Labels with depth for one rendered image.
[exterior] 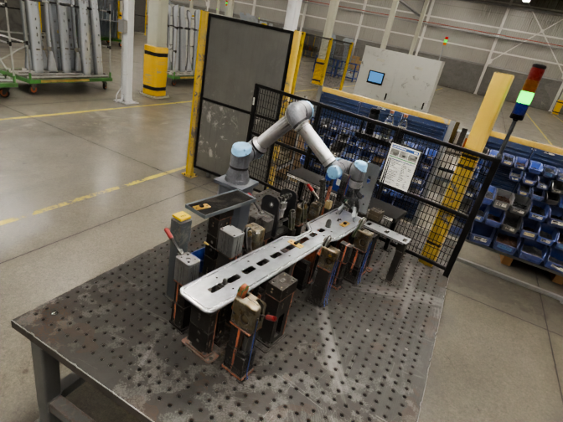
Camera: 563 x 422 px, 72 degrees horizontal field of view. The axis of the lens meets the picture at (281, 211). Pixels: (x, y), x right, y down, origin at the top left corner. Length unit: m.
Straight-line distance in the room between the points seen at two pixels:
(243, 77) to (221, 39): 0.49
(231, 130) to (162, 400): 3.65
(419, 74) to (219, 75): 5.02
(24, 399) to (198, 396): 1.22
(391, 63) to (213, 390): 7.99
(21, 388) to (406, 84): 8.03
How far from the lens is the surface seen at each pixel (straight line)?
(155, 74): 9.63
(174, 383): 1.68
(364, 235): 2.26
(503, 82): 2.64
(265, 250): 1.92
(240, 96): 4.68
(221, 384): 1.69
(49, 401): 2.29
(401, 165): 2.76
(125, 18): 8.74
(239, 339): 1.60
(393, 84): 8.92
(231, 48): 4.73
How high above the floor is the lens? 1.99
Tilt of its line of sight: 25 degrees down
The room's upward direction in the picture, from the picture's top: 12 degrees clockwise
